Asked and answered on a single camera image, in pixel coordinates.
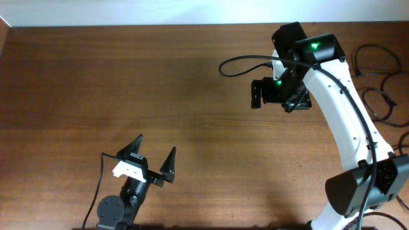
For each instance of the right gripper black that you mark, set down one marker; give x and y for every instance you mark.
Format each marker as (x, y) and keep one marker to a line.
(300, 101)

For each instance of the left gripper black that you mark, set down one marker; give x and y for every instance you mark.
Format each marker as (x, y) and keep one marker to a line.
(166, 170)

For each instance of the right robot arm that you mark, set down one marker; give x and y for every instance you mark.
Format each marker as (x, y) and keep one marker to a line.
(315, 68)

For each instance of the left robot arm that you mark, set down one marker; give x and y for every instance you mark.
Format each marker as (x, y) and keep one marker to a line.
(116, 212)

